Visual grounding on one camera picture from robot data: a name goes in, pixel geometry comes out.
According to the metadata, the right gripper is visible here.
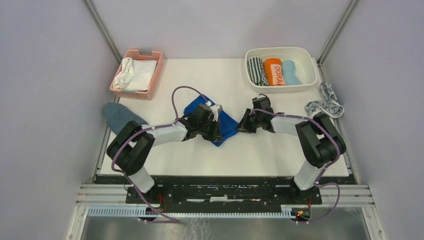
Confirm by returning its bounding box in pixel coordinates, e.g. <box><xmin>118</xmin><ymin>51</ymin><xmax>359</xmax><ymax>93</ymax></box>
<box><xmin>235</xmin><ymin>108</ymin><xmax>263</xmax><ymax>134</ymax></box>

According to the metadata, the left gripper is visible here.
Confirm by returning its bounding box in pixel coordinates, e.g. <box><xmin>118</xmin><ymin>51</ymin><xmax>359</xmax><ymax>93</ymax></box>
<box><xmin>198</xmin><ymin>117</ymin><xmax>224</xmax><ymax>143</ymax></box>

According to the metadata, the dark blue towel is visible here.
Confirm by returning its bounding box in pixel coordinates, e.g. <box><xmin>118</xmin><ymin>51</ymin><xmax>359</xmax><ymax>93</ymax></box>
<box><xmin>183</xmin><ymin>95</ymin><xmax>239</xmax><ymax>147</ymax></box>

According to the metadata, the light blue towel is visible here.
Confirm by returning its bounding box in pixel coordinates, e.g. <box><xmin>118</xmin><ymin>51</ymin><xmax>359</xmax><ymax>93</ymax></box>
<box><xmin>282</xmin><ymin>60</ymin><xmax>302</xmax><ymax>86</ymax></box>

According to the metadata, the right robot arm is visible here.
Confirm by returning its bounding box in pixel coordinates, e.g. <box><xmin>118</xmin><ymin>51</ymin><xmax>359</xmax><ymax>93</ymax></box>
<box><xmin>236</xmin><ymin>93</ymin><xmax>347</xmax><ymax>204</ymax></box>

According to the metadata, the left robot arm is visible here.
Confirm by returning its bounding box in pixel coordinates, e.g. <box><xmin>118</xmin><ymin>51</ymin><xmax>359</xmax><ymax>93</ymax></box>
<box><xmin>106</xmin><ymin>101</ymin><xmax>223</xmax><ymax>204</ymax></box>

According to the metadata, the striped rolled towel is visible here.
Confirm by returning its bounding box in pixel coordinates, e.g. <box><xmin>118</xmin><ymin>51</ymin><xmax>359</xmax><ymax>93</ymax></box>
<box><xmin>246</xmin><ymin>56</ymin><xmax>269</xmax><ymax>87</ymax></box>

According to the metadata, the orange rolled towel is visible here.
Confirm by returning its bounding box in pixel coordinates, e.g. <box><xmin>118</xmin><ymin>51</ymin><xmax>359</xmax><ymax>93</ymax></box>
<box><xmin>263</xmin><ymin>57</ymin><xmax>287</xmax><ymax>86</ymax></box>

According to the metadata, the patterned white blue cloth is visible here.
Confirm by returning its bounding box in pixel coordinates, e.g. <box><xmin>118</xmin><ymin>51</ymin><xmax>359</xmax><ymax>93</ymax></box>
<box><xmin>304</xmin><ymin>81</ymin><xmax>345</xmax><ymax>119</ymax></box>

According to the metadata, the white folded towel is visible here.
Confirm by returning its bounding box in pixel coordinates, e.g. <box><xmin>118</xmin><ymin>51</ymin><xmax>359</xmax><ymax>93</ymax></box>
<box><xmin>126</xmin><ymin>60</ymin><xmax>158</xmax><ymax>92</ymax></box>

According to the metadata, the grey-blue towel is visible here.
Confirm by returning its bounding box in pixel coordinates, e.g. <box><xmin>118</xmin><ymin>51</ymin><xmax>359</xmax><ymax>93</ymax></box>
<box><xmin>102</xmin><ymin>102</ymin><xmax>148</xmax><ymax>135</ymax></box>

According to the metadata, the white crumpled cloth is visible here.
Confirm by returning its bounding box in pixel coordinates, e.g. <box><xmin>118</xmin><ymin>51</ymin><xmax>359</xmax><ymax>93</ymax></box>
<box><xmin>112</xmin><ymin>57</ymin><xmax>135</xmax><ymax>90</ymax></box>

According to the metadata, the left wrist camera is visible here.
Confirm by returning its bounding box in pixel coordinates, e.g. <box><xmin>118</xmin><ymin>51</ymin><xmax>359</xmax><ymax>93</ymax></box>
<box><xmin>209</xmin><ymin>104</ymin><xmax>223</xmax><ymax>122</ymax></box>

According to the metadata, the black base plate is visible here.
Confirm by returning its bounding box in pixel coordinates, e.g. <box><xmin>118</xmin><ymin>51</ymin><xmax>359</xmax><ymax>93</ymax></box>
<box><xmin>143</xmin><ymin>175</ymin><xmax>323</xmax><ymax>214</ymax></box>

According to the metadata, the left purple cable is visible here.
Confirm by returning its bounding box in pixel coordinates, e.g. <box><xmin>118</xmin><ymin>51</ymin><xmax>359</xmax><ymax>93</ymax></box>
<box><xmin>110</xmin><ymin>85</ymin><xmax>213</xmax><ymax>223</ymax></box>

